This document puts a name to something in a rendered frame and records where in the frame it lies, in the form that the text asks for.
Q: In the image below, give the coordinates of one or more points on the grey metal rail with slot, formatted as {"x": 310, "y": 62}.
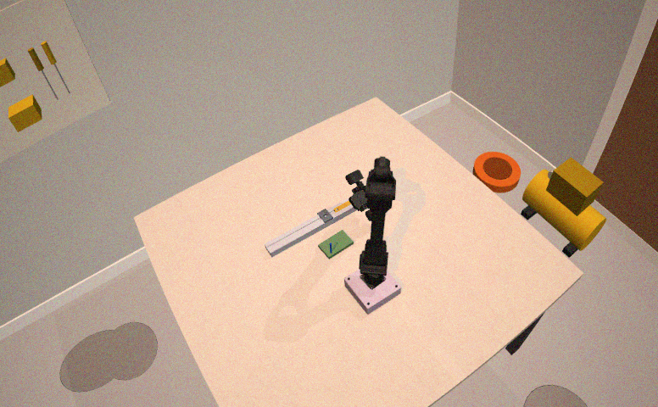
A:
{"x": 323, "y": 219}

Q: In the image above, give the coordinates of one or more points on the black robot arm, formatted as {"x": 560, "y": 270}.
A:
{"x": 377, "y": 196}

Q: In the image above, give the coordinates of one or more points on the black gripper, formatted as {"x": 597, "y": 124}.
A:
{"x": 356, "y": 177}

